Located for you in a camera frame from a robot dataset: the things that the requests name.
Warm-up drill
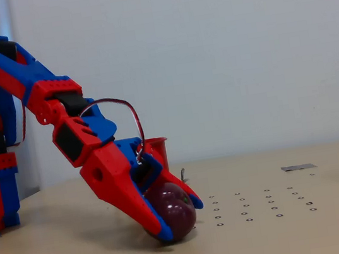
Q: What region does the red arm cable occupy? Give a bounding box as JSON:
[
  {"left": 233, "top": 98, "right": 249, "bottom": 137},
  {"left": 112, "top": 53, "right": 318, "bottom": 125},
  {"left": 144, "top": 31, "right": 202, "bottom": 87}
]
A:
[{"left": 8, "top": 100, "right": 32, "bottom": 147}]

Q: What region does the small metal screw post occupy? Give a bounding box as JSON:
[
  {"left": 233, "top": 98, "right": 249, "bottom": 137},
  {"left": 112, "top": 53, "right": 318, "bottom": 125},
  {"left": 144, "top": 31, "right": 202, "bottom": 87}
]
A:
[{"left": 178, "top": 167, "right": 190, "bottom": 184}]

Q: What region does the grey metal vertical pole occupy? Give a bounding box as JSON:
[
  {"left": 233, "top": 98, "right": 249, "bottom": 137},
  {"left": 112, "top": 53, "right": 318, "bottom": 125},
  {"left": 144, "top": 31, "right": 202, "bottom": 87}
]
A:
[{"left": 0, "top": 0, "right": 44, "bottom": 202}]

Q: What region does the red speckled enamel mug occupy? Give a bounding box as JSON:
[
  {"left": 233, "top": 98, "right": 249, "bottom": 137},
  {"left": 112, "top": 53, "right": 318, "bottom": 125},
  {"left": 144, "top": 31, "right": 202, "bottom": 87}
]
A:
[{"left": 141, "top": 136, "right": 173, "bottom": 176}]

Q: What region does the flat grey tape patch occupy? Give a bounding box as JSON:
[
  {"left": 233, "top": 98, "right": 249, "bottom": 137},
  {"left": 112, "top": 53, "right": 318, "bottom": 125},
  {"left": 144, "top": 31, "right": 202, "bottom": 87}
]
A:
[{"left": 280, "top": 161, "right": 319, "bottom": 174}]

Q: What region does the red looped gripper cable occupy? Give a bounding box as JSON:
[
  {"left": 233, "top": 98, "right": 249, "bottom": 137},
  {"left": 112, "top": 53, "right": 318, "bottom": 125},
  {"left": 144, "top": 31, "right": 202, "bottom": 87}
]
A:
[{"left": 76, "top": 93, "right": 149, "bottom": 172}]

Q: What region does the dark purple plum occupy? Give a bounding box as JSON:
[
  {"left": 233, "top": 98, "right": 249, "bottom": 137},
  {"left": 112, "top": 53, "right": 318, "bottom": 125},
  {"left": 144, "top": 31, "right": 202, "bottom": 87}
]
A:
[{"left": 138, "top": 178, "right": 201, "bottom": 247}]

